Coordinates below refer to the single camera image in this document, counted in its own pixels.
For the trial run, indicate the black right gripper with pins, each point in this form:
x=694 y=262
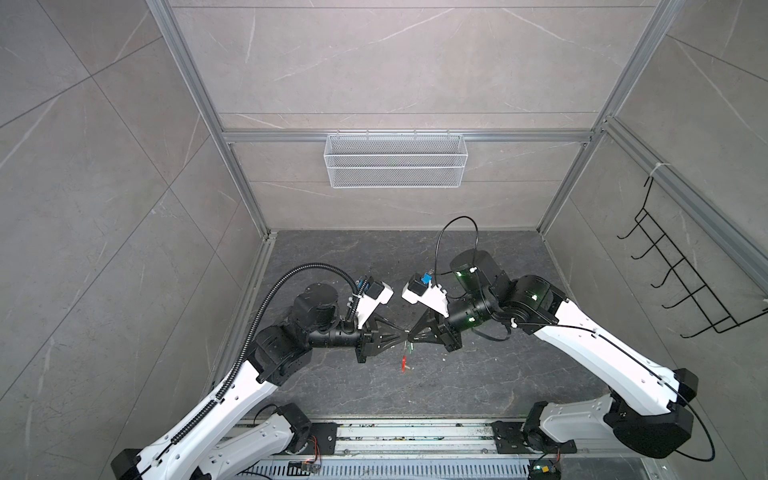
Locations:
x=445 y=334

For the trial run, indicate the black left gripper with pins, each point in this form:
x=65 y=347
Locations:
x=369 y=340

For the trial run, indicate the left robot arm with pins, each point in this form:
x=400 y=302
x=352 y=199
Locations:
x=196 y=448

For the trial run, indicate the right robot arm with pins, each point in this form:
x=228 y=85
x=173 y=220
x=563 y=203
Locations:
x=647 y=406

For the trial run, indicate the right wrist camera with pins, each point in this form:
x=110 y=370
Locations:
x=421 y=289

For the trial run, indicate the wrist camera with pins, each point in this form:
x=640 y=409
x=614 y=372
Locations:
x=371 y=293
x=421 y=289

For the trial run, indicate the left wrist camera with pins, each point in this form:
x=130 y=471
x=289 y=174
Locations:
x=371 y=293

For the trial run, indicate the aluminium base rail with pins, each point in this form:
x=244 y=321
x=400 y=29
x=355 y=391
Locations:
x=377 y=439

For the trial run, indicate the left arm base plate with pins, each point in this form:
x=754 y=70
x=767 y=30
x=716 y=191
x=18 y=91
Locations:
x=321 y=437

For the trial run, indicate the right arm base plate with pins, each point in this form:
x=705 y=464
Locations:
x=516 y=437

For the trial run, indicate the white wire mesh basket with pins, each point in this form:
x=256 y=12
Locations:
x=369 y=161

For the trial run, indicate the black wire hook rack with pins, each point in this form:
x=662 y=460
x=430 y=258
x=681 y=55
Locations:
x=677 y=265

